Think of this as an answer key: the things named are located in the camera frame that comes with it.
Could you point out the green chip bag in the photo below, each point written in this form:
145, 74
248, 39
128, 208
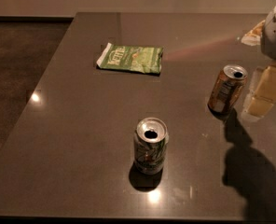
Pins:
144, 60

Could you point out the brown orange soda can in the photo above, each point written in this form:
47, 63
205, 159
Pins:
227, 88

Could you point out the green white 7up can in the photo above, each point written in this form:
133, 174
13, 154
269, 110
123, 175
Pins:
150, 140

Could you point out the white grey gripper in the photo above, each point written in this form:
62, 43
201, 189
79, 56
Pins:
275, 34

